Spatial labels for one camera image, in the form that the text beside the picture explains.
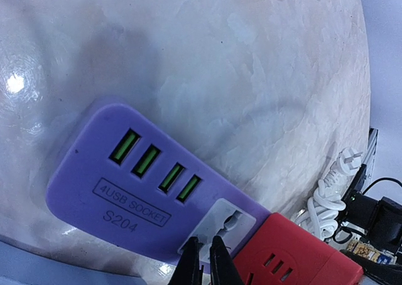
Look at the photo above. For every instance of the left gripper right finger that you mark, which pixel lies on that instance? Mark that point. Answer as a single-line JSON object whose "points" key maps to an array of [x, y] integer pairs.
{"points": [[222, 268]]}

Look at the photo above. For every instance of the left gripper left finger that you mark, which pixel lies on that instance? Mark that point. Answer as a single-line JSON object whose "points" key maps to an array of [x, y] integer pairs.
{"points": [[188, 271]]}

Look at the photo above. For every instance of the red cube adapter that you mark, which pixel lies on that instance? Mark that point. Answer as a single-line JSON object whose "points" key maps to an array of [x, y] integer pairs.
{"points": [[281, 252]]}

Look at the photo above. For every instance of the purple power strip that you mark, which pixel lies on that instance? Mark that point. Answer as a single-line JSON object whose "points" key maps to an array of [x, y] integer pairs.
{"points": [[125, 181]]}

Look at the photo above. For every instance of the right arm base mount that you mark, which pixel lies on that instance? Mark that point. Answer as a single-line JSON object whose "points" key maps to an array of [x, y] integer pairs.
{"points": [[377, 222]]}

